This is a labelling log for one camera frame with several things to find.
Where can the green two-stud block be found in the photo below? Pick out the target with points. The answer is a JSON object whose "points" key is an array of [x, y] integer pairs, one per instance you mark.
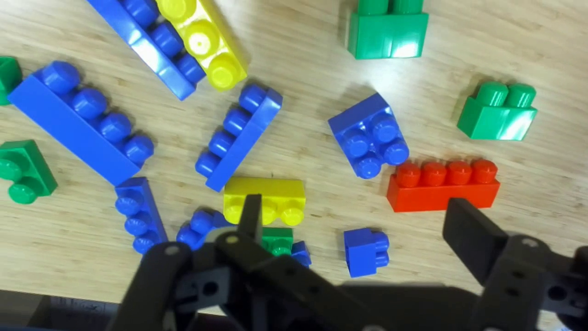
{"points": [[496, 112], [7, 76], [386, 30], [24, 171]]}

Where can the blue square two-by-two block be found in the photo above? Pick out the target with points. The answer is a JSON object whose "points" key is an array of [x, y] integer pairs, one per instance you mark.
{"points": [[367, 136]]}

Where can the blue three-stud block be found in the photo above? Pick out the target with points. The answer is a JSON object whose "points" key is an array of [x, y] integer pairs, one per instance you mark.
{"points": [[239, 138], [301, 254]]}

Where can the blue two-stud block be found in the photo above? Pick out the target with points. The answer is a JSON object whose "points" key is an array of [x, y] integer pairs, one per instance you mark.
{"points": [[198, 226]]}

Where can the small green block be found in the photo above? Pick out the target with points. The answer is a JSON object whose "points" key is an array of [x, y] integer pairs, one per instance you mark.
{"points": [[276, 239]]}

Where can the small blue block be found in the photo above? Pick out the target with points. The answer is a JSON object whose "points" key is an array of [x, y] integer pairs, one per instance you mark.
{"points": [[366, 250]]}

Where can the narrow blue four-stud block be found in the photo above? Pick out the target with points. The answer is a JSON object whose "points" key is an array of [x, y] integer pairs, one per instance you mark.
{"points": [[140, 213]]}

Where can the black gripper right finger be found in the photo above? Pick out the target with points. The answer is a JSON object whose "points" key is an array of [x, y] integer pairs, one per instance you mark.
{"points": [[525, 281]]}

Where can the large blue four-stud block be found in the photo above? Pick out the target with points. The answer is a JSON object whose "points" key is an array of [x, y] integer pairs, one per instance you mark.
{"points": [[79, 120]]}

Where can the long blue four-stud block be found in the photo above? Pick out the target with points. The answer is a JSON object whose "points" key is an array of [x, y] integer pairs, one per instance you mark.
{"points": [[149, 42]]}

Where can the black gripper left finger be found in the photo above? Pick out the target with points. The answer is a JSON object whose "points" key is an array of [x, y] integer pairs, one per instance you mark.
{"points": [[244, 287]]}

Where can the yellow two-stud block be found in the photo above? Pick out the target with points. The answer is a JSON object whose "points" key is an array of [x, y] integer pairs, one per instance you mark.
{"points": [[281, 190]]}

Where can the red four-stud block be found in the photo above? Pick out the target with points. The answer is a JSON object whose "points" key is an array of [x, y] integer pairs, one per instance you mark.
{"points": [[441, 186]]}

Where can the long yellow block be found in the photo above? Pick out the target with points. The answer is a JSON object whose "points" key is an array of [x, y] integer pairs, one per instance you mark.
{"points": [[204, 39]]}

